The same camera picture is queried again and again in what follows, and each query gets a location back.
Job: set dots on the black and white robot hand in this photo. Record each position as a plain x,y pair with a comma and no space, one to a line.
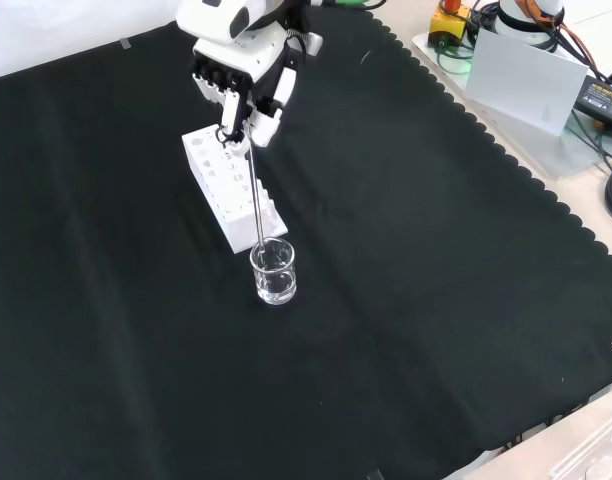
246,55

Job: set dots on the clear glass rod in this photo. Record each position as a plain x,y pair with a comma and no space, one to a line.
256,200

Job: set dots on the white test tube rack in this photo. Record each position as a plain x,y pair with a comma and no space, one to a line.
241,225

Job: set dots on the small clear glass beaker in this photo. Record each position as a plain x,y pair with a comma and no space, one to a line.
273,280

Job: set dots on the grey tape strip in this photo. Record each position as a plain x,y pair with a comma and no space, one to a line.
126,44

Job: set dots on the yellow stop button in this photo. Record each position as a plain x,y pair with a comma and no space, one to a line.
448,22

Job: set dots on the black bench cloth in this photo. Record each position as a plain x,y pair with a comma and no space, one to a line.
386,250

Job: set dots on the pale board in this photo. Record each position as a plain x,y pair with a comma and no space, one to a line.
526,80

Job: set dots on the black power adapter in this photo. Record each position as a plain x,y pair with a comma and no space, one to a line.
603,100

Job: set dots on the clear plastic case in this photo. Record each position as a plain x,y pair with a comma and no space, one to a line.
596,450

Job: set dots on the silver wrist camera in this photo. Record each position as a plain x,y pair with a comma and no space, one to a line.
315,44

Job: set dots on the grey base plate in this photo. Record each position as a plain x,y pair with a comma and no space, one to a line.
561,155

